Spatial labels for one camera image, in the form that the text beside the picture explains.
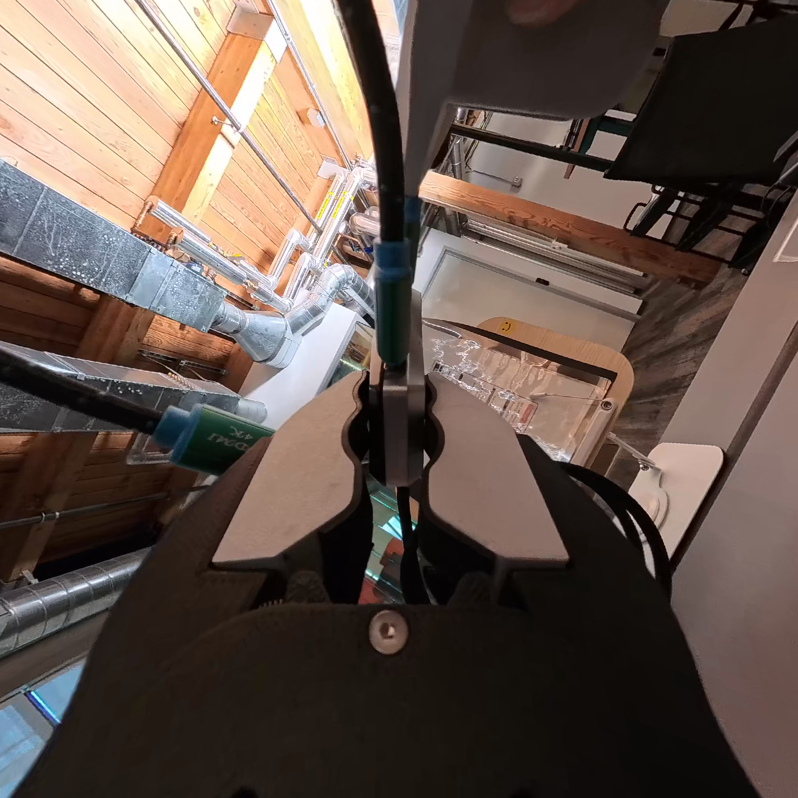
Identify black braided hdmi cable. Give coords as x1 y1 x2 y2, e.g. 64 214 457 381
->
333 0 414 367

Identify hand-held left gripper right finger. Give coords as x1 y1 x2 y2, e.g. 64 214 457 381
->
423 373 572 569

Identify large paned window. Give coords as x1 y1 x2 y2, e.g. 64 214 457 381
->
0 661 85 798

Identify silver elbow duct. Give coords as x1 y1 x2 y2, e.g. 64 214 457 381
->
211 264 375 369

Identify hdmi cable with large green plug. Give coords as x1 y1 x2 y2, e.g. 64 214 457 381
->
0 342 276 480

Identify rectangular metal air duct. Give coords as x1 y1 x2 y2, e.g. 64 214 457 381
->
0 158 227 333

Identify thin black green-tipped cable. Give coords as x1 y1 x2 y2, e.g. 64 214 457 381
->
396 486 432 606

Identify thin metal ceiling pipe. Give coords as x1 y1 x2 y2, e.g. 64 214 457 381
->
134 0 326 236

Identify upright silver pipes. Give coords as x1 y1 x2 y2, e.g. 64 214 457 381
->
274 175 375 300

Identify silver insulated pipe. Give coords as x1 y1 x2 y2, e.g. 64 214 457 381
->
146 199 294 313

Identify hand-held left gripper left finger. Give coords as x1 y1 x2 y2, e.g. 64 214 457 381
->
212 371 375 602

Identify black fabric panel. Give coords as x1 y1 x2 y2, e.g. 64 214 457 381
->
623 28 798 188

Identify round spiral metal duct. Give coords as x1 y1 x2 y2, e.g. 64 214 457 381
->
0 547 153 657

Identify black metal chair frame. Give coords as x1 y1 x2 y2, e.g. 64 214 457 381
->
626 181 780 275

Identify white rounded board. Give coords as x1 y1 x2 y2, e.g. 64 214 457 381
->
628 443 725 544

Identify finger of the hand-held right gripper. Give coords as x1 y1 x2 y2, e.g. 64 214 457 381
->
398 0 663 191

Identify narrow rectangular metal duct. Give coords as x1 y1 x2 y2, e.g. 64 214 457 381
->
0 342 244 434

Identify grey metal port adapter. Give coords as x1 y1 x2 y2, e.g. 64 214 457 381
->
368 283 432 488

